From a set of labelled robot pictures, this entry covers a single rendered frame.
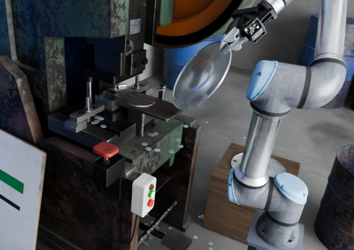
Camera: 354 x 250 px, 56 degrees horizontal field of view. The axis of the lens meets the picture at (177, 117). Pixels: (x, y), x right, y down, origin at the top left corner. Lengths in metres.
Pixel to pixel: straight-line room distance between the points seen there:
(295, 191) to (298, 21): 3.42
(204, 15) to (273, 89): 0.68
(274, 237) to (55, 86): 0.99
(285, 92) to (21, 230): 1.22
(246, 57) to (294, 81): 3.74
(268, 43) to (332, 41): 3.52
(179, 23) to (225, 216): 0.99
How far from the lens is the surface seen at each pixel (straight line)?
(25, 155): 1.49
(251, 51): 4.61
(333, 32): 1.06
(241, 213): 1.79
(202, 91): 1.16
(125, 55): 1.27
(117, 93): 1.41
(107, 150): 1.06
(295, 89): 0.92
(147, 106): 1.31
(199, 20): 1.52
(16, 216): 1.65
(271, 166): 1.89
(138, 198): 1.17
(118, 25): 1.14
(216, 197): 1.78
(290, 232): 1.28
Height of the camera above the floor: 1.33
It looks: 26 degrees down
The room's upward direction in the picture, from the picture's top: 7 degrees clockwise
